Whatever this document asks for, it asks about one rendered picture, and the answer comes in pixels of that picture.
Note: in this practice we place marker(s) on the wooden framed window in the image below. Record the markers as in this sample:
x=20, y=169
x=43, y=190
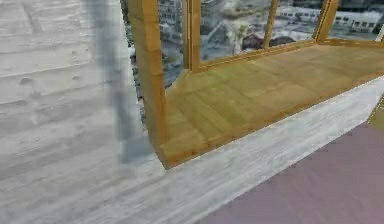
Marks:
x=253, y=86

